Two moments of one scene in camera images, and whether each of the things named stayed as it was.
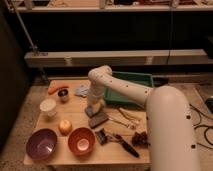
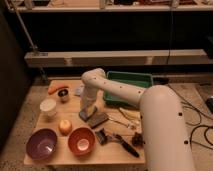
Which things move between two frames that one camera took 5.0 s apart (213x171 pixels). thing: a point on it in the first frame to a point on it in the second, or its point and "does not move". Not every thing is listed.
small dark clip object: [101, 136] does not move
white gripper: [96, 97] to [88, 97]
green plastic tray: [113, 95] does not move
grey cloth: [82, 89] does not move
